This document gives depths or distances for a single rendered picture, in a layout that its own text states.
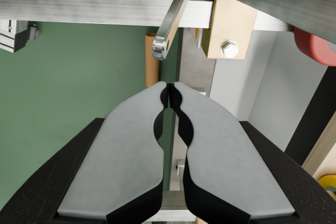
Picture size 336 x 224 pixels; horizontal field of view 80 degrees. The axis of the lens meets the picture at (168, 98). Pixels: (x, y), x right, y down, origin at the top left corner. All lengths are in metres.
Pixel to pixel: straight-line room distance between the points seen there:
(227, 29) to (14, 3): 0.24
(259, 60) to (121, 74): 0.87
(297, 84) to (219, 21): 0.28
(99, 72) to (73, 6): 1.03
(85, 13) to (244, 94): 0.48
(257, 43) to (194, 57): 0.18
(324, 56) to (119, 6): 0.23
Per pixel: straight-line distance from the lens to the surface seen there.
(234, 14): 0.26
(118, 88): 1.31
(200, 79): 0.47
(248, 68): 0.58
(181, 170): 0.62
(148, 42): 1.09
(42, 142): 1.81
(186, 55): 0.44
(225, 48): 0.25
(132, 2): 0.25
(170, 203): 0.32
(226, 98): 0.61
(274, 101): 0.56
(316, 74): 0.46
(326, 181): 0.44
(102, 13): 0.26
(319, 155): 0.42
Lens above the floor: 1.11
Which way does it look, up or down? 57 degrees down
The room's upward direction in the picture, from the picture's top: 177 degrees clockwise
